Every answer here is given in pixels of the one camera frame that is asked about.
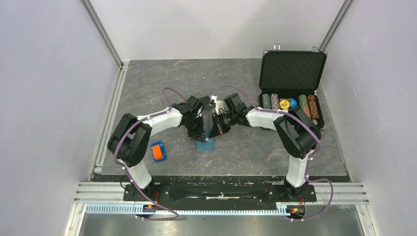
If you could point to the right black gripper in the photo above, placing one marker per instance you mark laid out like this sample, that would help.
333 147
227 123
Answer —
218 128

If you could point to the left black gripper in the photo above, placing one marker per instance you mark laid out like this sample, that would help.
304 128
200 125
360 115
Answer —
197 134

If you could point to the blue card holder wallet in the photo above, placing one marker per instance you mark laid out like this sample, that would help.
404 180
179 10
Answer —
208 145

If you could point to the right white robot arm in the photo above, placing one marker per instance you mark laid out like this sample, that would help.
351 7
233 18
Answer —
298 134

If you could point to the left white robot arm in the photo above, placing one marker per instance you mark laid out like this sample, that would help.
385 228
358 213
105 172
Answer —
130 140

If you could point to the black poker chip case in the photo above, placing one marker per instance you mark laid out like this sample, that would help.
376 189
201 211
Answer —
290 74

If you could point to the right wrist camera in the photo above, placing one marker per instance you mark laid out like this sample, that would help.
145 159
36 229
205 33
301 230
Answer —
218 105

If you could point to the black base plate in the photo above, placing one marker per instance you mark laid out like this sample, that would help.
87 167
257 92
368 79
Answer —
221 192

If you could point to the white slotted cable duct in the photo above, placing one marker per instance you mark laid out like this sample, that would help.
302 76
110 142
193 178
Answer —
141 209

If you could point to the left aluminium frame post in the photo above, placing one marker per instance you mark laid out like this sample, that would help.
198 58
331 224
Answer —
93 15

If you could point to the aluminium frame post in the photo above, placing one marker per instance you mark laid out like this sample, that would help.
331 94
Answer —
345 7
93 15

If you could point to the right aluminium frame post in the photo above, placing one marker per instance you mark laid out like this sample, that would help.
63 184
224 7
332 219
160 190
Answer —
345 7

